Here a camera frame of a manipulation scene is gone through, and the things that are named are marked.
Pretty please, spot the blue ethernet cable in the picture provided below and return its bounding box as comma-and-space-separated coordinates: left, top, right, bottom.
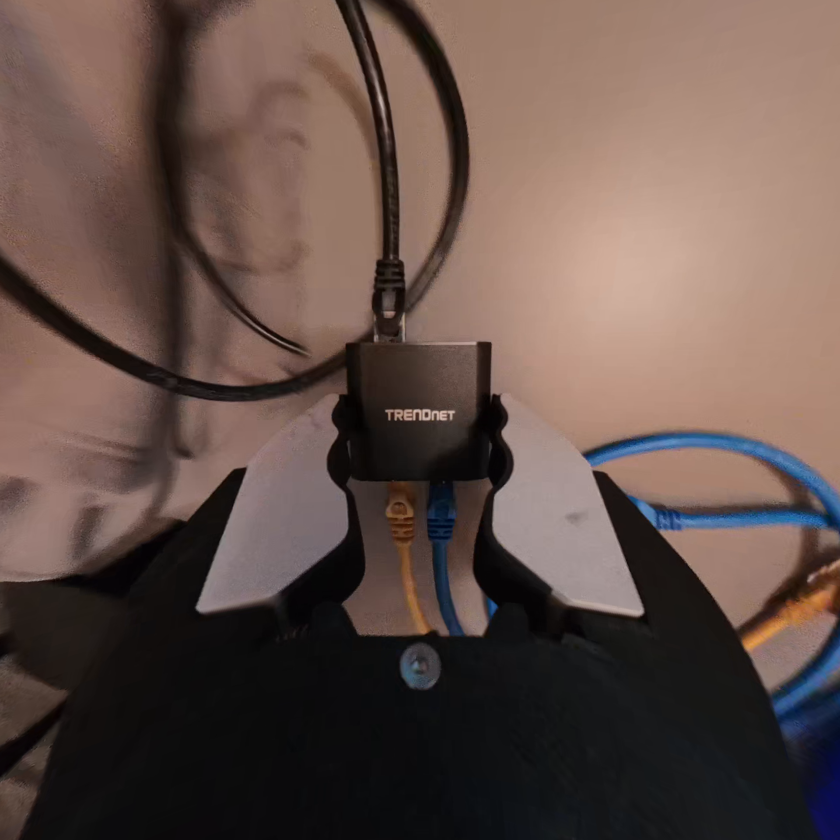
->
427, 430, 840, 723

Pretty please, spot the blue plastic bin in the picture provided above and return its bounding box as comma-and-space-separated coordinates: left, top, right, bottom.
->
784, 712, 840, 840

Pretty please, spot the yellow ethernet cable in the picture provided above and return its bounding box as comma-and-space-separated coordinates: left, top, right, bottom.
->
384, 482, 840, 651

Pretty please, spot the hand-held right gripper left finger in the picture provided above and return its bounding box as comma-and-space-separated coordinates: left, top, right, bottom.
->
194, 392, 367, 631

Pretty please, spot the black network switch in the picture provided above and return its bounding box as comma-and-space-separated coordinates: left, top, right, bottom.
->
344, 340, 493, 484

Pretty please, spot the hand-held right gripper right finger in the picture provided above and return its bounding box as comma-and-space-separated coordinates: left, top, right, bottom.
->
472, 391, 647, 634

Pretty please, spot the grey desk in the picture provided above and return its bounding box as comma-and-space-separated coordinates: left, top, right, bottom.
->
164, 0, 840, 723

